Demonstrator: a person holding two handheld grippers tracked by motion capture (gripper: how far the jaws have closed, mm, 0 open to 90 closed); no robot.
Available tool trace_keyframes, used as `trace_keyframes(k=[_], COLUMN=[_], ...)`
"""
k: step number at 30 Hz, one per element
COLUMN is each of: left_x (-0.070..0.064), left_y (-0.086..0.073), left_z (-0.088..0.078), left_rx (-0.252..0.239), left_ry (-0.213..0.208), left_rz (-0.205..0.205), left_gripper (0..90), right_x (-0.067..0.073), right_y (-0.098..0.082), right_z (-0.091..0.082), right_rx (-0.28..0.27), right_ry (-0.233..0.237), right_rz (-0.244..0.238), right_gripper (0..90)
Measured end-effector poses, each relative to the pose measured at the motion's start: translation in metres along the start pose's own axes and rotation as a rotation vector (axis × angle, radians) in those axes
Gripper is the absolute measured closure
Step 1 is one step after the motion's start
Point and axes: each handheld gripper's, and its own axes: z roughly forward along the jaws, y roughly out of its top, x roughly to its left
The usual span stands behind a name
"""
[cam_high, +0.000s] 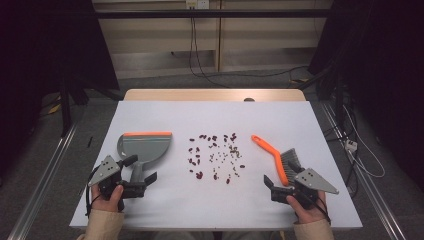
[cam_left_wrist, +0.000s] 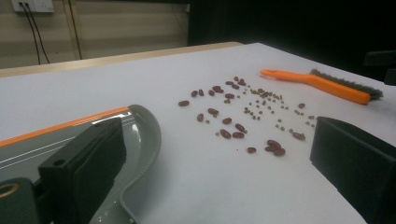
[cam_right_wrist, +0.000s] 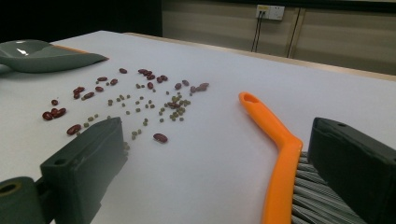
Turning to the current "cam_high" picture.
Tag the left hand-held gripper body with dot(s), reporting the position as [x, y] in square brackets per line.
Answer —
[106, 168]

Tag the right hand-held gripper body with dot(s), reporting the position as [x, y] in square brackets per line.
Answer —
[313, 181]

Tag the grey dustpan with orange edge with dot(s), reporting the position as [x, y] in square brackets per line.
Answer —
[146, 146]

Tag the red and green beans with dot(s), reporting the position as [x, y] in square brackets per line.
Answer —
[199, 175]

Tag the person's right hand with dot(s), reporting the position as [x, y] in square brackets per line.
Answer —
[311, 215]

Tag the person's left hand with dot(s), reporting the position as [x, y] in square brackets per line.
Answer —
[106, 205]

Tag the small black floor item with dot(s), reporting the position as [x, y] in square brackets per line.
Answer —
[89, 141]

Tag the white power strip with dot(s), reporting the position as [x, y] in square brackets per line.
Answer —
[350, 145]

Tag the white table mat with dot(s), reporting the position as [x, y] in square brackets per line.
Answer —
[200, 203]

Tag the black metal stand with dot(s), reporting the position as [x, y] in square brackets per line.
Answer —
[339, 100]
[65, 106]

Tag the yellow floor tape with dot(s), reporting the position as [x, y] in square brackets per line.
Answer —
[55, 108]

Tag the wooden table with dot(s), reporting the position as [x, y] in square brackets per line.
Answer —
[200, 95]

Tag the dark curtain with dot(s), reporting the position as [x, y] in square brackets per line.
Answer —
[383, 66]
[40, 50]

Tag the black metal crossbeam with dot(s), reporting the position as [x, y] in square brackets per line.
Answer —
[213, 13]

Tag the metal floor rail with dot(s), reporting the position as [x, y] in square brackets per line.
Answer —
[370, 186]
[43, 183]

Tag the white wall socket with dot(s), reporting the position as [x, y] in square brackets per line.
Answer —
[197, 4]

